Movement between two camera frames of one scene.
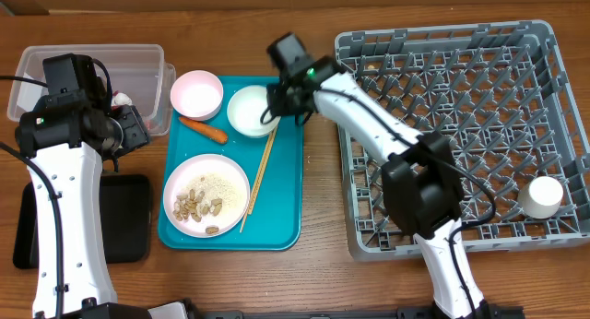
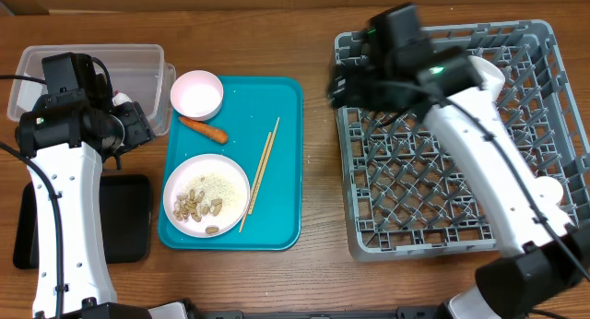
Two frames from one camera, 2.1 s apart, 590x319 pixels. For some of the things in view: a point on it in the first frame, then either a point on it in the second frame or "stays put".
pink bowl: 196,94 stays put
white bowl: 244,111 to 493,79
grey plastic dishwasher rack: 502,92 stays put
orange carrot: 215,134 stays put
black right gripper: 280,102 to 347,90
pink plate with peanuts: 206,195 stays put
